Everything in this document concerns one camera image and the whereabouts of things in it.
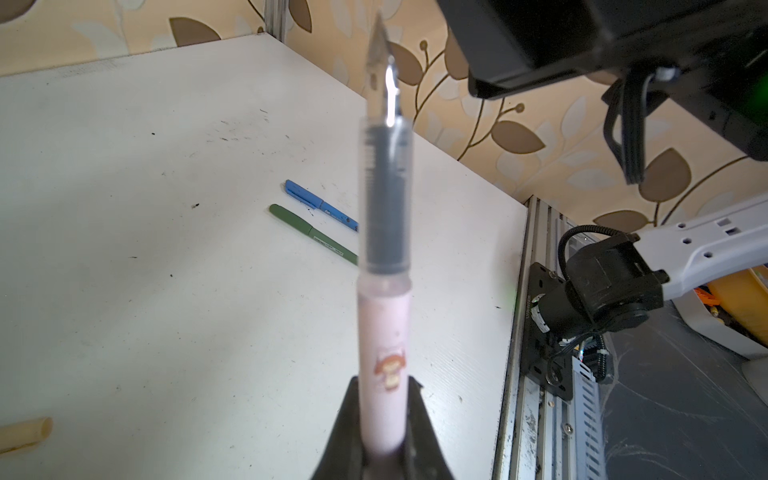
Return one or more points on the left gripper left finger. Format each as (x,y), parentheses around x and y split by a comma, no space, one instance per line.
(343,457)

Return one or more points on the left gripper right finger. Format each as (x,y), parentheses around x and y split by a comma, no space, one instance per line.
(422,456)

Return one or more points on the green pen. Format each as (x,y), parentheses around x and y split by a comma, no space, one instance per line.
(305,228)

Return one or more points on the pink pen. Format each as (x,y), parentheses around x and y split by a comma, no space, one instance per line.
(384,286)

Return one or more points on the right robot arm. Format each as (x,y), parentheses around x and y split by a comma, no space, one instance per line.
(709,57)

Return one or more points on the tan pen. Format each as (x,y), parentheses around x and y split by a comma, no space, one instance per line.
(24,434)

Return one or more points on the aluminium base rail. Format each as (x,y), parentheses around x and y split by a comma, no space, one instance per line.
(550,425)

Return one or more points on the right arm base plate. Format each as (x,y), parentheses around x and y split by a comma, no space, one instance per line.
(551,324)

